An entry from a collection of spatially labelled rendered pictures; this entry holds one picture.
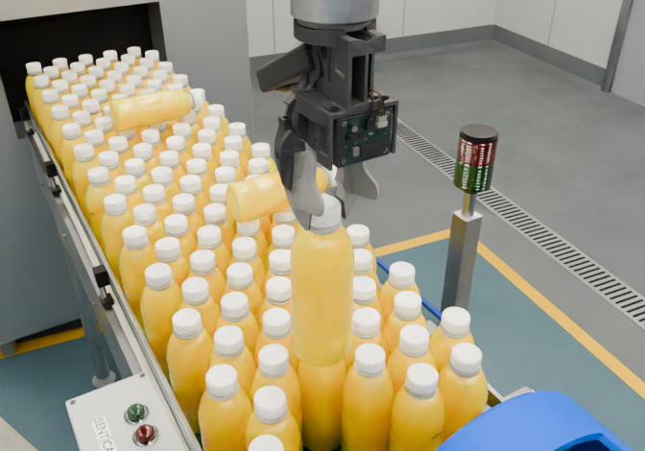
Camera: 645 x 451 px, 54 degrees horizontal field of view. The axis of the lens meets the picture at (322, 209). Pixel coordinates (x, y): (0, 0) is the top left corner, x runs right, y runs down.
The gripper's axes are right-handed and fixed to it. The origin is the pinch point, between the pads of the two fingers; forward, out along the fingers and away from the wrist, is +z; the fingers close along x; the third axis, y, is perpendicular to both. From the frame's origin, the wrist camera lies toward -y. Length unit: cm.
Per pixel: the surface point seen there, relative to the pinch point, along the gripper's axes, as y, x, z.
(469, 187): -18.0, 39.1, 17.3
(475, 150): -18.0, 39.3, 10.4
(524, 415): 24.2, 6.7, 11.1
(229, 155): -62, 14, 24
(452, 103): -267, 264, 133
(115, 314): -51, -16, 45
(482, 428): 23.2, 2.7, 11.4
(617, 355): -44, 153, 134
